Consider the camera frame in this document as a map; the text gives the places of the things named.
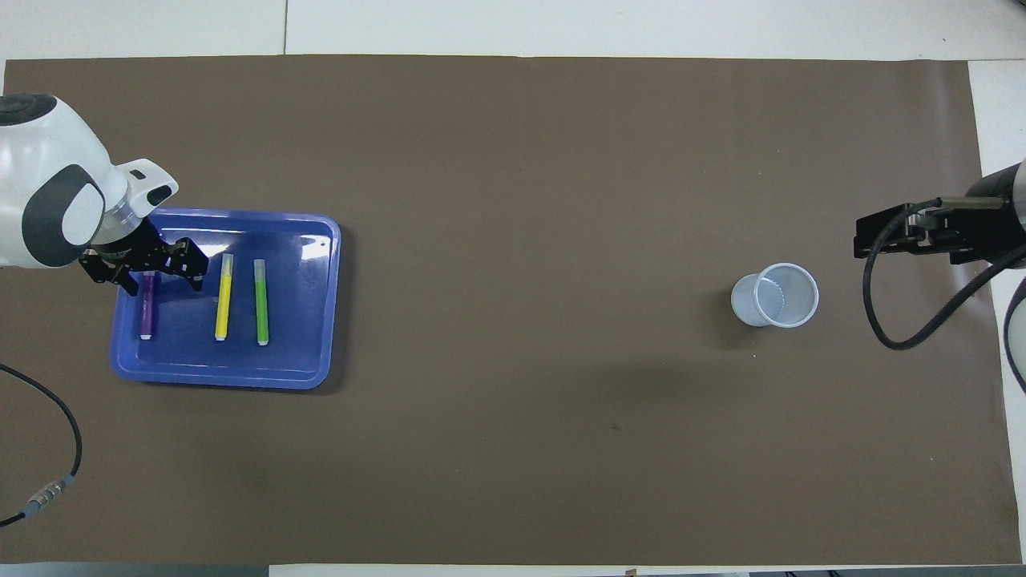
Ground yellow highlighter pen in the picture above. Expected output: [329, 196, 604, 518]
[214, 253, 236, 343]

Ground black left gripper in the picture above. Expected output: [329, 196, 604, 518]
[79, 220, 211, 296]

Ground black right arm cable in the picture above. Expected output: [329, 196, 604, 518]
[862, 196, 1026, 351]

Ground translucent mesh pen cup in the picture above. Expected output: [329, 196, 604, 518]
[730, 262, 820, 329]

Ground purple highlighter pen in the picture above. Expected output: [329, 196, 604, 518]
[139, 271, 156, 341]

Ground green highlighter pen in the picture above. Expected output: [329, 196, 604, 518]
[253, 258, 271, 347]

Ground blue plastic tray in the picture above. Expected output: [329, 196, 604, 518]
[109, 207, 342, 391]

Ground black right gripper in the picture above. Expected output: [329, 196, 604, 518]
[854, 163, 1019, 265]

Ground brown table mat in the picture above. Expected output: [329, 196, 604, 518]
[0, 54, 1023, 566]

